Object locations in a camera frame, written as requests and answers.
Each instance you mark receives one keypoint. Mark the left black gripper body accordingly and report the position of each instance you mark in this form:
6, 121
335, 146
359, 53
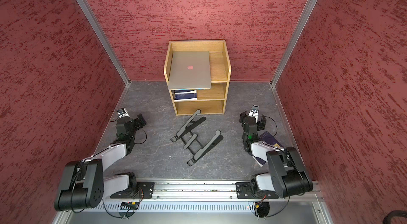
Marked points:
137, 125

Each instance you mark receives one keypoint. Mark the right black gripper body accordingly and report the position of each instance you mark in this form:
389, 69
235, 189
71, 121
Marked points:
261, 125

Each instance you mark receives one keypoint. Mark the silver laptop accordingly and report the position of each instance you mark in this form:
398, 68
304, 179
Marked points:
190, 70

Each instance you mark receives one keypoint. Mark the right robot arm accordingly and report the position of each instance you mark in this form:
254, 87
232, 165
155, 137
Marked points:
287, 174

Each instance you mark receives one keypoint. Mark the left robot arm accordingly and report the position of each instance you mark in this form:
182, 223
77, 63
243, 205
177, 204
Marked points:
83, 185

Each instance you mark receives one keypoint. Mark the black folding laptop stand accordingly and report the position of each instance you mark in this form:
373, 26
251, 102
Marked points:
190, 139

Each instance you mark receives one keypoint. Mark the dark blue notebook on floor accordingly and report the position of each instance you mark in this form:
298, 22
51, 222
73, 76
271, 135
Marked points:
266, 143

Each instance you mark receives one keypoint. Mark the wooden shelf unit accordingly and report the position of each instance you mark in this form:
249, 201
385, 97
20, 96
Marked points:
209, 101

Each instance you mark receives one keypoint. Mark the blue books on shelf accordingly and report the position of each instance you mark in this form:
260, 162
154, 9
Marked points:
185, 95

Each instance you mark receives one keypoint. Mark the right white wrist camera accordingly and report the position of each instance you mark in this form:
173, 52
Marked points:
254, 111

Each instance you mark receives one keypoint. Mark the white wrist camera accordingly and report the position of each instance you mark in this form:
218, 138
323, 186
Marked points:
254, 111
122, 113

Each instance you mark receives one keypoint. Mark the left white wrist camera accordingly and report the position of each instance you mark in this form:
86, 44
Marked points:
122, 113

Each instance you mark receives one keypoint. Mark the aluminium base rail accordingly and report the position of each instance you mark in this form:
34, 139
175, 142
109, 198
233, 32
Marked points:
189, 190

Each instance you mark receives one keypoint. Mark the left aluminium corner post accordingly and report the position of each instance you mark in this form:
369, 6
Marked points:
97, 28

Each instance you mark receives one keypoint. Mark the aluminium corner post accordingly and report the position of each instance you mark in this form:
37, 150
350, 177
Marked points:
97, 28
306, 13

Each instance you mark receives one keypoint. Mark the right aluminium corner post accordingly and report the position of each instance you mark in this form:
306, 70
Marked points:
306, 13

